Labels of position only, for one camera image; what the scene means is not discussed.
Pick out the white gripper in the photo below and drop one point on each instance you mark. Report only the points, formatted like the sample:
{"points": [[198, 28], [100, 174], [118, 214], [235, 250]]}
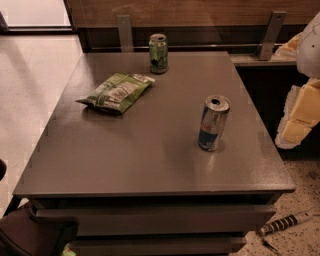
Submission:
{"points": [[310, 50]]}

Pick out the silver blue redbull can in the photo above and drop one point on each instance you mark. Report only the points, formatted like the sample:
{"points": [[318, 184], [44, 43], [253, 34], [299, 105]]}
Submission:
{"points": [[213, 121]]}

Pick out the green soda can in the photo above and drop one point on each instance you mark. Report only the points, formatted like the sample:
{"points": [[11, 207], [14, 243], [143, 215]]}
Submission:
{"points": [[158, 50]]}

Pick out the grey side shelf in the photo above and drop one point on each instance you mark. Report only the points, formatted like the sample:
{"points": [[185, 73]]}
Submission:
{"points": [[246, 60]]}

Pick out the striped cylindrical tool on floor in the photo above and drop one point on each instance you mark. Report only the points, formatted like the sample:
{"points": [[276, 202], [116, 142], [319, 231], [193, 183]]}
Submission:
{"points": [[285, 223]]}

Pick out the upper grey drawer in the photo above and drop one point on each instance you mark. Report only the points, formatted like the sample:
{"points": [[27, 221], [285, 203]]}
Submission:
{"points": [[166, 219]]}

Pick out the grey drawer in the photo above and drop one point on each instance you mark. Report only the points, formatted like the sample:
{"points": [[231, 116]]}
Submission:
{"points": [[166, 219], [168, 246]]}

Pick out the green chip bag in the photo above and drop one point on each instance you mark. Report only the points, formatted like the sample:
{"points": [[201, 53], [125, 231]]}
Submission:
{"points": [[118, 93]]}

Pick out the lower grey drawer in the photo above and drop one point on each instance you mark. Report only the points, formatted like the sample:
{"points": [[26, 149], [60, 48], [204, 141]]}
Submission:
{"points": [[168, 246]]}

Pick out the dark chair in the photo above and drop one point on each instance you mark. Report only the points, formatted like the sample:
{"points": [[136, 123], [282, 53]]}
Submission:
{"points": [[23, 233]]}

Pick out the right metal bracket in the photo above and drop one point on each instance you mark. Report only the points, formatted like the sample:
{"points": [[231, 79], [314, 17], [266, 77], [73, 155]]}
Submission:
{"points": [[273, 28]]}

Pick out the metal bracket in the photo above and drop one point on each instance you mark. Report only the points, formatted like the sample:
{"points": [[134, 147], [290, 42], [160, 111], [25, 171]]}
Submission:
{"points": [[125, 33], [273, 28]]}

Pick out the left metal bracket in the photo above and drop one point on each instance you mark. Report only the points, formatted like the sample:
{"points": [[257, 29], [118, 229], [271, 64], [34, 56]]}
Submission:
{"points": [[125, 33]]}

